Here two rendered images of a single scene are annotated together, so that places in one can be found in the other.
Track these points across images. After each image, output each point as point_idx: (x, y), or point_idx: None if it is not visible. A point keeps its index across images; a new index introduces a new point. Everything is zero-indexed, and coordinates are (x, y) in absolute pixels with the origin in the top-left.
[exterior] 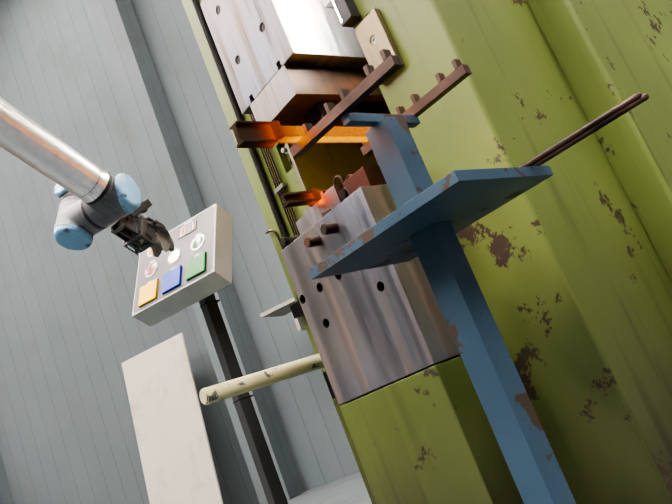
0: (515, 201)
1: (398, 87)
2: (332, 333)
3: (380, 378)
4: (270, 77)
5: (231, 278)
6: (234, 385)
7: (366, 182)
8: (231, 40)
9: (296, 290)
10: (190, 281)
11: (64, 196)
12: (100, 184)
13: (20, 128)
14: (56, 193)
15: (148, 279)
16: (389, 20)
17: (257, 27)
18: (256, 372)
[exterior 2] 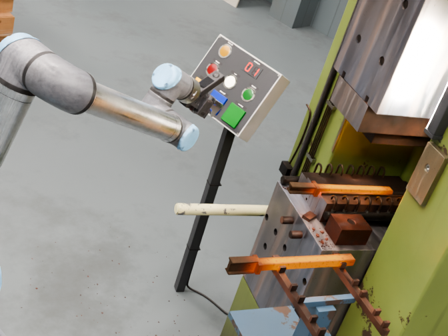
0: None
1: (413, 206)
2: (263, 254)
3: (261, 306)
4: (358, 93)
5: (249, 139)
6: (199, 212)
7: (336, 238)
8: (367, 20)
9: (268, 208)
10: (222, 122)
11: (155, 90)
12: (169, 139)
13: (129, 124)
14: (152, 81)
15: (205, 75)
16: (445, 175)
17: (380, 54)
18: (220, 206)
